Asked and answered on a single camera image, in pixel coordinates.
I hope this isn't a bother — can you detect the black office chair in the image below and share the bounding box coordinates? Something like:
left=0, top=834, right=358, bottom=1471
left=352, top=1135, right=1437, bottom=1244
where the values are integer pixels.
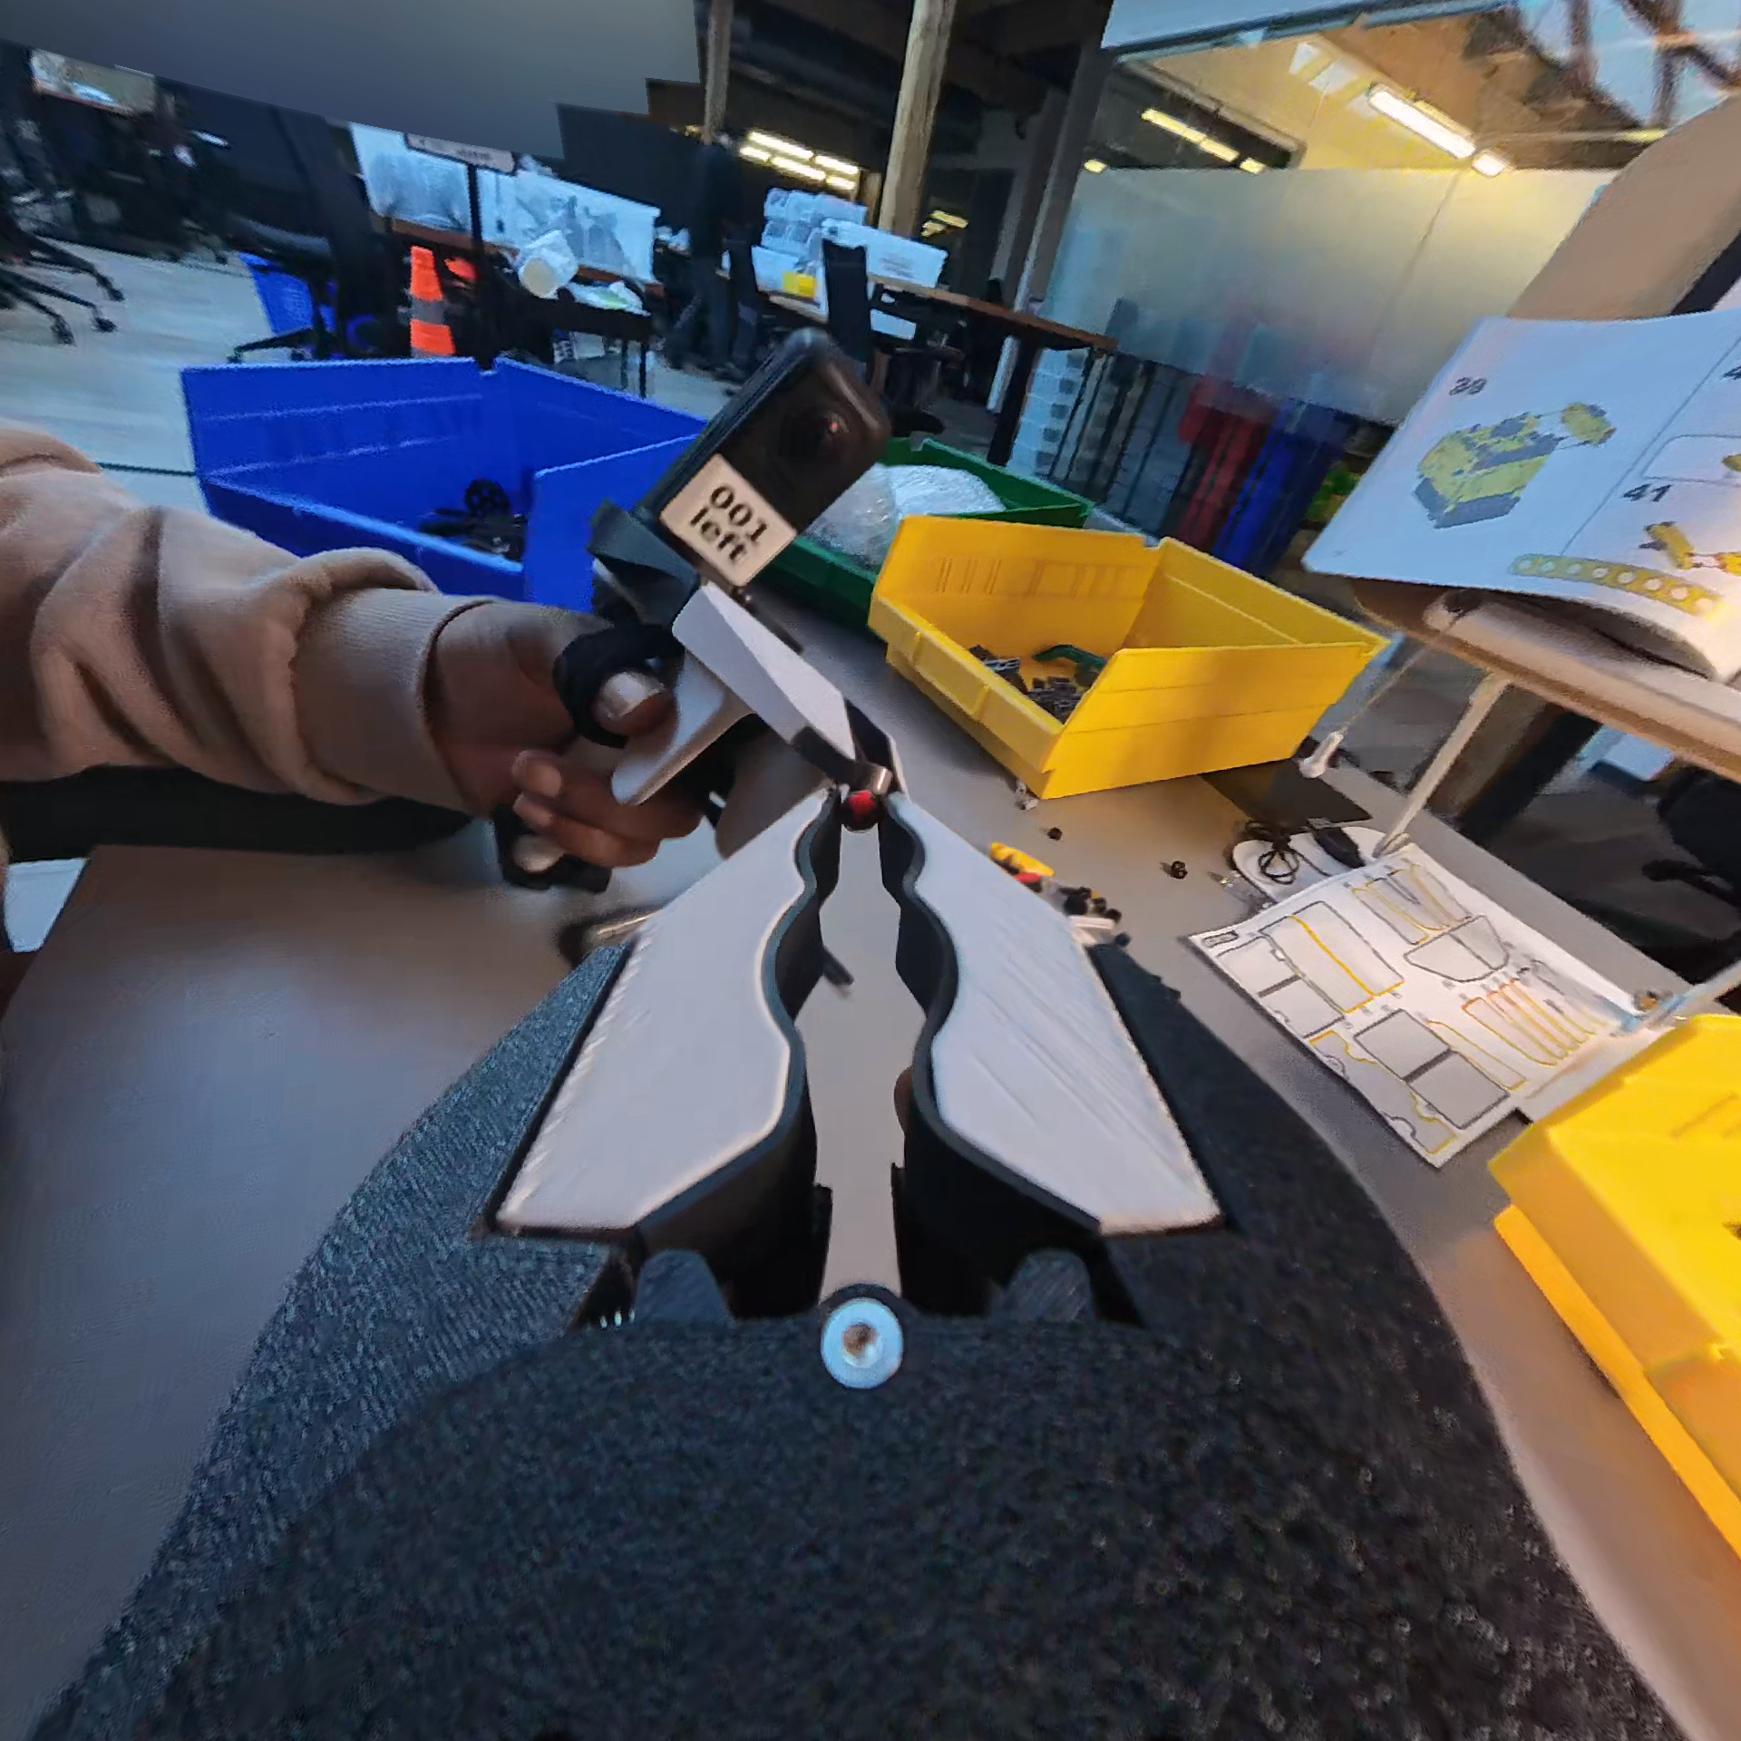
left=817, top=236, right=954, bottom=438
left=0, top=189, right=125, bottom=340
left=226, top=110, right=410, bottom=362

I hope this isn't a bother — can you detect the black usb cable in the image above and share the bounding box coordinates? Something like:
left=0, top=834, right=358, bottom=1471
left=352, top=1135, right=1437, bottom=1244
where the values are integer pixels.
left=1236, top=814, right=1369, bottom=886

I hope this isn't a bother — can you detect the yellow storage bin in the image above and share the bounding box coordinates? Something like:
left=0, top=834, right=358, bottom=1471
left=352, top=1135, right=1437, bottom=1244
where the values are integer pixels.
left=868, top=515, right=1388, bottom=802
left=1489, top=1012, right=1741, bottom=1558

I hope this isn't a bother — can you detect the stack of coloured crates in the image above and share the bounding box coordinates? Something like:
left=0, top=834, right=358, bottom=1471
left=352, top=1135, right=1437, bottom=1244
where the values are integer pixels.
left=1175, top=374, right=1361, bottom=554

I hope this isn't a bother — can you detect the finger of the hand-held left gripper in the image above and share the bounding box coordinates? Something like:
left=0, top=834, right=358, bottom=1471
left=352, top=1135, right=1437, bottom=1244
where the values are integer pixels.
left=831, top=695, right=907, bottom=802
left=669, top=583, right=864, bottom=775

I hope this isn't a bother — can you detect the wooden high table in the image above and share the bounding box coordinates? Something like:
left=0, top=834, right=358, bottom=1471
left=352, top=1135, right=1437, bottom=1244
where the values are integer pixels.
left=871, top=272, right=1116, bottom=466

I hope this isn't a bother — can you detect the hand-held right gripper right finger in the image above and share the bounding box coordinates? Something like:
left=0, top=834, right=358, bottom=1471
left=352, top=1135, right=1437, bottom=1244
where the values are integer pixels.
left=877, top=796, right=1225, bottom=1320

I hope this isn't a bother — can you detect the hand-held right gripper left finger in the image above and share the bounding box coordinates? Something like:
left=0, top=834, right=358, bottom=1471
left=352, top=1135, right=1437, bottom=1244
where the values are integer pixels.
left=491, top=791, right=837, bottom=1320

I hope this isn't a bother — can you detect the green storage bin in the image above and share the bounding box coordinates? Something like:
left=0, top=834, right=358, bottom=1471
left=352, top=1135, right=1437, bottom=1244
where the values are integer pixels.
left=760, top=435, right=1093, bottom=631

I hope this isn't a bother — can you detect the white sticker sheet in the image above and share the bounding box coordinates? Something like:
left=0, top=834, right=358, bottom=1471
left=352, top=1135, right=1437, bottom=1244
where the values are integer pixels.
left=1190, top=845, right=1668, bottom=1170

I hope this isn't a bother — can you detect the person's left forearm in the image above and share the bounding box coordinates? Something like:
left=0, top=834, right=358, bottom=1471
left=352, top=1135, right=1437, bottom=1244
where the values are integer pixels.
left=0, top=429, right=470, bottom=814

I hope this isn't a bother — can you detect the pile of black red pins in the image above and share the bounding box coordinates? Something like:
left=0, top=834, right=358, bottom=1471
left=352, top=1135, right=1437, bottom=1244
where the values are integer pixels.
left=987, top=840, right=1133, bottom=950

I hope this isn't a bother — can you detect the grey desk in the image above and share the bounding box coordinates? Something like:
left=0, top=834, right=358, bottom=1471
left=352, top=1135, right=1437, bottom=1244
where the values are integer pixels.
left=0, top=597, right=1741, bottom=1741

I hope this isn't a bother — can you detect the open instruction booklet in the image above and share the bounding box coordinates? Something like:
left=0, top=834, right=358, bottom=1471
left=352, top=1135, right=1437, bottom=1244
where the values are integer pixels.
left=1304, top=310, right=1741, bottom=680

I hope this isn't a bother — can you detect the blue storage bin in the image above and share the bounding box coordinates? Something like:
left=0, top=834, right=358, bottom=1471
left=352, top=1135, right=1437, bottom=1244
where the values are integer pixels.
left=182, top=355, right=709, bottom=614

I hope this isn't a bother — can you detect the heap of dark grey bricks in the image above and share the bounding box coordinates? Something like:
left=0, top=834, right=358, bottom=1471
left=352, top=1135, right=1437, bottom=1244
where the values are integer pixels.
left=969, top=643, right=1108, bottom=723

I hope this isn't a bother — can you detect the black chair armrest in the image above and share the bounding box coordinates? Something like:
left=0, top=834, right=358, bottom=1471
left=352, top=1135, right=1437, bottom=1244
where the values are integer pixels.
left=0, top=763, right=481, bottom=865

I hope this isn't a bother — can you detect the clear plastic bag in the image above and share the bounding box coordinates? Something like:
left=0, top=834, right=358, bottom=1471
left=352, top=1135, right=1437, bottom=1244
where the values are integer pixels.
left=808, top=463, right=1011, bottom=574

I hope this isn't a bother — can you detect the wooden book stand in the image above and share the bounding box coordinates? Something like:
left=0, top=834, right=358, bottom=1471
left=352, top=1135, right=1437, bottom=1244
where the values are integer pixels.
left=1348, top=577, right=1741, bottom=784

